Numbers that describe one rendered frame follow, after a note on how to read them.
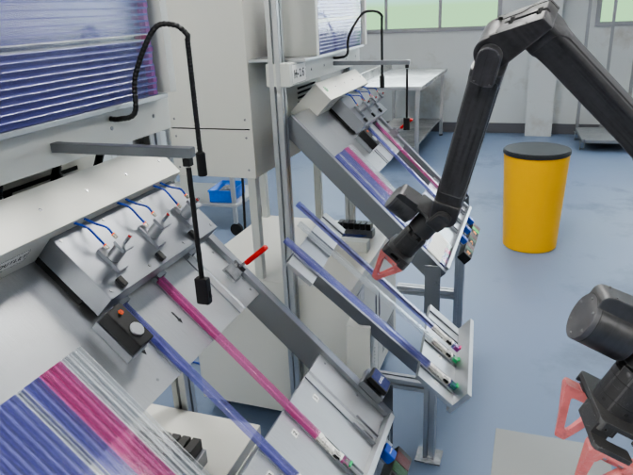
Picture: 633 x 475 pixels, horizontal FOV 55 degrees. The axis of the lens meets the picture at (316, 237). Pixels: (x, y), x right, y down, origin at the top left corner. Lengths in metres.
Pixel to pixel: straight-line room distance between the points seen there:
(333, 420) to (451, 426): 1.33
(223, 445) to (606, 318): 0.96
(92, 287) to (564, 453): 1.05
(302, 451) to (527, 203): 3.09
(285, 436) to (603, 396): 0.56
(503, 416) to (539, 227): 1.76
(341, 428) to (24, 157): 0.74
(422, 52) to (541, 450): 6.84
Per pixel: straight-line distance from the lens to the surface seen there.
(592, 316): 0.73
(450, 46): 7.93
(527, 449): 1.50
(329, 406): 1.24
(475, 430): 2.51
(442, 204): 1.28
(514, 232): 4.12
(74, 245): 1.03
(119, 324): 0.99
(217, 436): 1.49
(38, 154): 1.04
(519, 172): 3.98
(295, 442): 1.13
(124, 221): 1.12
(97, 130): 1.15
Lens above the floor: 1.53
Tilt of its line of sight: 21 degrees down
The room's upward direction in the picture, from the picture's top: 3 degrees counter-clockwise
